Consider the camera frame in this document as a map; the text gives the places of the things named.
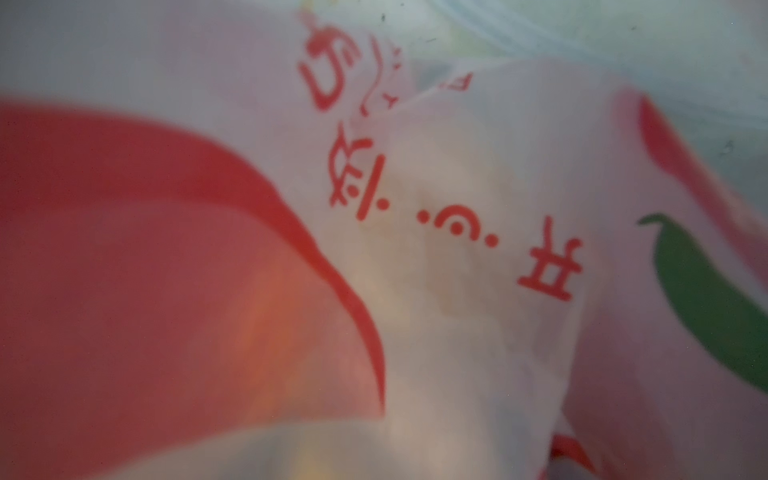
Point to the pink plastic bag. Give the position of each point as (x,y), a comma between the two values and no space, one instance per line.
(241,242)

